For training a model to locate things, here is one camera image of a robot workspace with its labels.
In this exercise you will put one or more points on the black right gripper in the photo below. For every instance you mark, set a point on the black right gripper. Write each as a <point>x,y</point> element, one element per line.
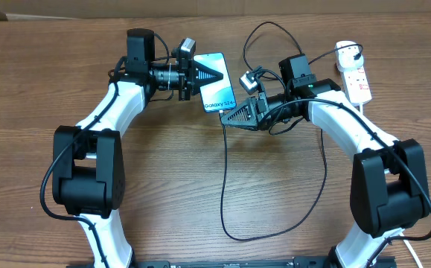
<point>259,115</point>

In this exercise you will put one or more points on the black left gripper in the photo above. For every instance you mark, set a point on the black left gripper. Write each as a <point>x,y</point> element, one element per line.
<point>189,83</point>

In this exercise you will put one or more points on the blue-framed smartphone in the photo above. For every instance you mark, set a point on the blue-framed smartphone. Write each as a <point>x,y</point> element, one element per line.
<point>217,96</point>

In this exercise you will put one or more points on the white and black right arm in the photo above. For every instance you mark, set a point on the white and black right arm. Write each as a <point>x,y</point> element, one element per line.
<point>389,188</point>

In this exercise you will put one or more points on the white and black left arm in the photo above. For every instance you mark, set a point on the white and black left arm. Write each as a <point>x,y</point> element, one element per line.
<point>86,180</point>

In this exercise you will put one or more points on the white charger plug adapter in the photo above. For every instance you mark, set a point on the white charger plug adapter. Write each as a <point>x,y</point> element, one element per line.
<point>348,56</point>

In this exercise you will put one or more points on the white power strip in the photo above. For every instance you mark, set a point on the white power strip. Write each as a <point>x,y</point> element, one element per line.
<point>356,86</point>

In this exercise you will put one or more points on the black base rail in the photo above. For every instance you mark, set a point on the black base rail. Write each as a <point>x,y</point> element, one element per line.
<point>297,262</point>

